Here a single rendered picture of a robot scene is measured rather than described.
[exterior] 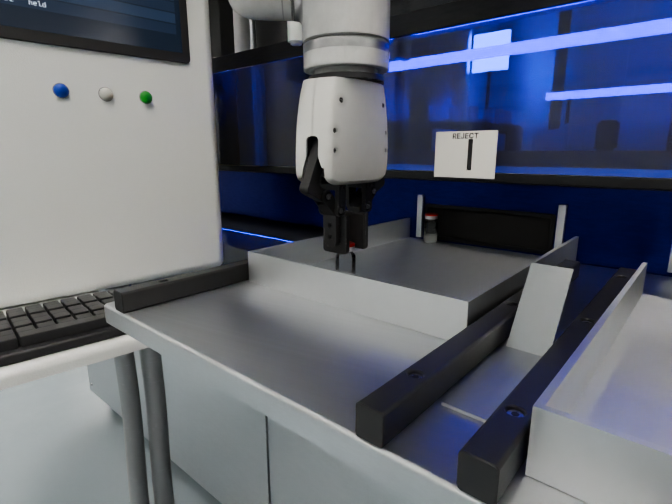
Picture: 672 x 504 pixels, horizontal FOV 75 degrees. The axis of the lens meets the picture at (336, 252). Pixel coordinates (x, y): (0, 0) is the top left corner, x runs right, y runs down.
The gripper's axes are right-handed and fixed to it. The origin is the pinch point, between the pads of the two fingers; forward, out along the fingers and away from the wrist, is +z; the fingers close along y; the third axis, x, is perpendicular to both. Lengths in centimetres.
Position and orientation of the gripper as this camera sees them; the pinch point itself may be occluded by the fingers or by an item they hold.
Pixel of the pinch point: (345, 231)
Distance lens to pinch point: 46.9
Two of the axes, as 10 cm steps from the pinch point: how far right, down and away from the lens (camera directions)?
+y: -6.5, 1.7, -7.4
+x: 7.6, 1.5, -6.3
